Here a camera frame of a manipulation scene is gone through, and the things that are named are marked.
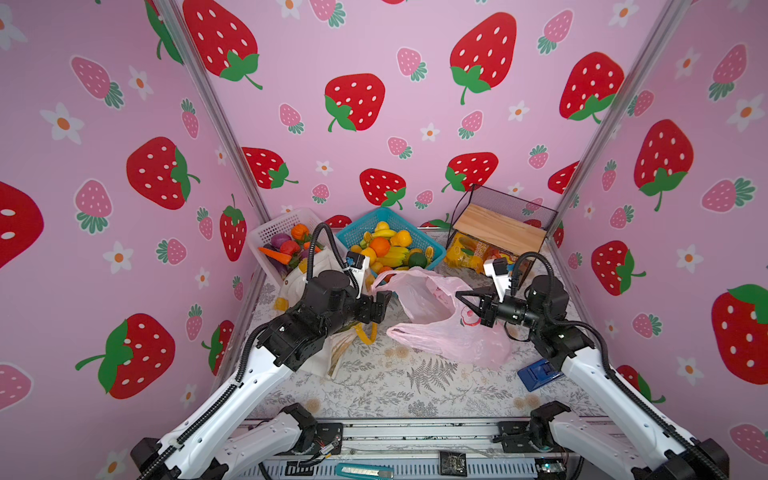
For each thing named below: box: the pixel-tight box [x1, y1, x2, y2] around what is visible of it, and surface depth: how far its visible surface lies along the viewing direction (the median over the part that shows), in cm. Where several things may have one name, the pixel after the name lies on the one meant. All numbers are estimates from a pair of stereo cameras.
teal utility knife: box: [335, 463, 395, 480], surface depth 71 cm
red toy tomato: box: [280, 240, 301, 256], surface depth 109 cm
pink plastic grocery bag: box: [371, 267, 513, 371], surface depth 70 cm
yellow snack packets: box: [444, 230, 519, 274], surface depth 106 cm
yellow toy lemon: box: [390, 230, 412, 247], surface depth 110 cm
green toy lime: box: [409, 252, 427, 268], surface depth 104 cm
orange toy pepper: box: [291, 223, 311, 241], surface depth 117 cm
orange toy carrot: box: [258, 247, 292, 265], surface depth 106 cm
